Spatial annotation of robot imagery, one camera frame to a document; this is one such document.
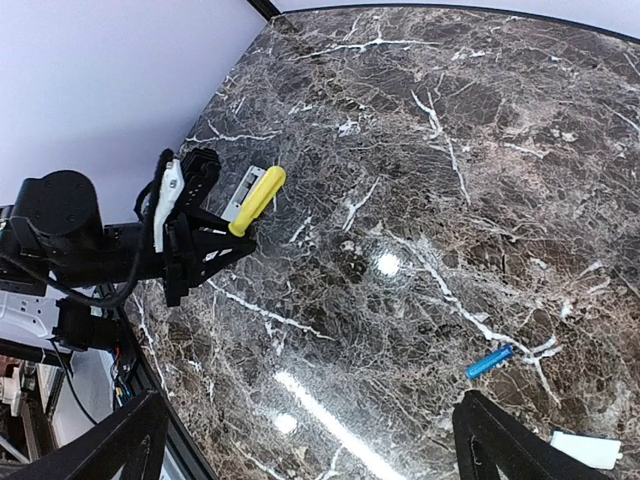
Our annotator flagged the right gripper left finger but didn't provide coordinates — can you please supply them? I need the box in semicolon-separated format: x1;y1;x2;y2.
9;390;168;480

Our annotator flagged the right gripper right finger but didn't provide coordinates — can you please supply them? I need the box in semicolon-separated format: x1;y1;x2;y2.
452;390;606;480

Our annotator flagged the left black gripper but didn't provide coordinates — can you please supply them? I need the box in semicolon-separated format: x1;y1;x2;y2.
153;149;257;307

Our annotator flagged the yellow handled screwdriver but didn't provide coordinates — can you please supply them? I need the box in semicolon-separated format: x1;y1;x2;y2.
228;166;287;237

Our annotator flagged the white battery cover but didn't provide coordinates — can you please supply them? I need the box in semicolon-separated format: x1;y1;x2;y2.
550;430;623;470

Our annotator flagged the white remote control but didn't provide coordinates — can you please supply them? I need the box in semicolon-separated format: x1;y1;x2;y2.
221;165;266;222

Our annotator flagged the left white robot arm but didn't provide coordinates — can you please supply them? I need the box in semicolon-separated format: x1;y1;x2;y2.
1;149;256;351

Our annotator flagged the blue red battery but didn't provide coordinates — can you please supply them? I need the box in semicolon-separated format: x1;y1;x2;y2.
465;345;513;380

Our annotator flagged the black front rail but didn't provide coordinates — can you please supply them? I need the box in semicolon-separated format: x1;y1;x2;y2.
99;284;221;480

